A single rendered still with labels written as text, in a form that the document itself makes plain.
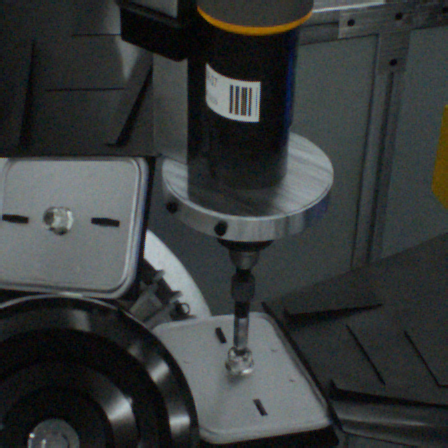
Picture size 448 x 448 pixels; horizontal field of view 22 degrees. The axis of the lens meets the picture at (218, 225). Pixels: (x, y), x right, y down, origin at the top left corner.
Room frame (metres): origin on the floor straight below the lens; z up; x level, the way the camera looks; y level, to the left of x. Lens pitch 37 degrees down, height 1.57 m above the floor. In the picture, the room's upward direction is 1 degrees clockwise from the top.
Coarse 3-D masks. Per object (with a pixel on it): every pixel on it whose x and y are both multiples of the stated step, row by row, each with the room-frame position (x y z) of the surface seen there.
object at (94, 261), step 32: (32, 160) 0.46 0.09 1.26; (64, 160) 0.45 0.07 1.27; (96, 160) 0.44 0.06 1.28; (128, 160) 0.43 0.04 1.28; (0, 192) 0.46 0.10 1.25; (32, 192) 0.45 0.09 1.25; (64, 192) 0.44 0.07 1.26; (96, 192) 0.43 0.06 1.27; (128, 192) 0.42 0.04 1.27; (0, 224) 0.45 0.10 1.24; (32, 224) 0.44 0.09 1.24; (128, 224) 0.41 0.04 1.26; (0, 256) 0.44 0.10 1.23; (32, 256) 0.43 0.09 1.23; (64, 256) 0.42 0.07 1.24; (96, 256) 0.41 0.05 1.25; (128, 256) 0.40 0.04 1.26; (32, 288) 0.42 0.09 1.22; (64, 288) 0.41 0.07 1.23; (96, 288) 0.40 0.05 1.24; (128, 288) 0.39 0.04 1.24
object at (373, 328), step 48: (432, 240) 0.51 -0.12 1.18; (336, 288) 0.47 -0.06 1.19; (384, 288) 0.47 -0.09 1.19; (432, 288) 0.47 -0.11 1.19; (288, 336) 0.42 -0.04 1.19; (336, 336) 0.42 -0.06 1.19; (384, 336) 0.42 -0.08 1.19; (432, 336) 0.43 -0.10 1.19; (336, 384) 0.38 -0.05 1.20; (384, 384) 0.39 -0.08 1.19; (432, 384) 0.39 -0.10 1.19; (384, 432) 0.36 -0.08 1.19; (432, 432) 0.36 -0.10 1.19
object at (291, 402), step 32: (192, 320) 0.44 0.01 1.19; (224, 320) 0.44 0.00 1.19; (256, 320) 0.44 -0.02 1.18; (192, 352) 0.41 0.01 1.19; (224, 352) 0.41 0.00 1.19; (256, 352) 0.41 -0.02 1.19; (288, 352) 0.42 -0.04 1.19; (192, 384) 0.39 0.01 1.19; (224, 384) 0.39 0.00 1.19; (256, 384) 0.39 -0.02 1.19; (288, 384) 0.39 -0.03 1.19; (224, 416) 0.36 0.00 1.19; (256, 416) 0.37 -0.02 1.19; (288, 416) 0.37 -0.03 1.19; (320, 416) 0.37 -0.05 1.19
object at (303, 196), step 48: (144, 0) 0.41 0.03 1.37; (192, 0) 0.41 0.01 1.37; (144, 48) 0.40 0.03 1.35; (192, 48) 0.40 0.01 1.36; (192, 96) 0.40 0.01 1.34; (192, 144) 0.40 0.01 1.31; (288, 144) 0.42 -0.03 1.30; (192, 192) 0.38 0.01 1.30; (240, 192) 0.38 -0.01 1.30; (288, 192) 0.38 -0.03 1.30; (240, 240) 0.36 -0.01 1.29
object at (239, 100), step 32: (224, 32) 0.38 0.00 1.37; (288, 32) 0.39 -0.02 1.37; (224, 64) 0.38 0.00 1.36; (256, 64) 0.38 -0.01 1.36; (288, 64) 0.39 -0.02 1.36; (224, 96) 0.38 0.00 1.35; (256, 96) 0.38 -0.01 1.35; (288, 96) 0.39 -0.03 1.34; (224, 128) 0.38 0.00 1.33; (256, 128) 0.38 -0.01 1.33; (288, 128) 0.39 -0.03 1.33; (224, 160) 0.39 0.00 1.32; (256, 160) 0.38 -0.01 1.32
